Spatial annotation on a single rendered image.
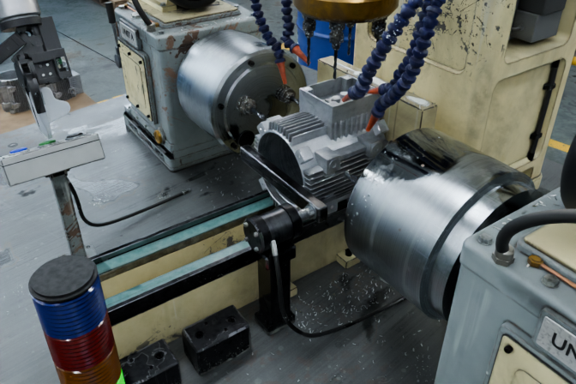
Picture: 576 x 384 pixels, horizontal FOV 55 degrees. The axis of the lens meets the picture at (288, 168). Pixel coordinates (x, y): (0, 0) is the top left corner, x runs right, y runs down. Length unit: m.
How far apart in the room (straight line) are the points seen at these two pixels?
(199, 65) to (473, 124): 0.58
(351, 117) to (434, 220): 0.33
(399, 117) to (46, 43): 0.65
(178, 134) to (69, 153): 0.40
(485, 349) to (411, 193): 0.22
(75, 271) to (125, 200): 0.84
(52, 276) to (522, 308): 0.48
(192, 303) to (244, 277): 0.10
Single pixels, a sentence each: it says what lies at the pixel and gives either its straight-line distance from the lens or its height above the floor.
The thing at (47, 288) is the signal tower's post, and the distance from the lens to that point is 0.54.
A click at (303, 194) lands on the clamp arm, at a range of 0.95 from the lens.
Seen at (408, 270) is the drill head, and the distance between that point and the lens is 0.79.
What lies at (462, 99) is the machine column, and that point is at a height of 1.13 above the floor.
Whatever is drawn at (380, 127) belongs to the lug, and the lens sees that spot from 1.05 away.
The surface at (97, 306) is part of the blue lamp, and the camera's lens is 0.56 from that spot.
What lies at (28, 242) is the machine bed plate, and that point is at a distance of 1.33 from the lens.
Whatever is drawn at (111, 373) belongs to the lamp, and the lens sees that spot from 0.62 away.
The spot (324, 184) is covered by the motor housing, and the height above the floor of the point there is 1.02.
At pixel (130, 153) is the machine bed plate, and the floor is 0.80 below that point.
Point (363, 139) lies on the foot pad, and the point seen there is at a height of 1.07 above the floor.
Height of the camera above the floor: 1.57
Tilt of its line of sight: 32 degrees down
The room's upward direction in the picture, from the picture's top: straight up
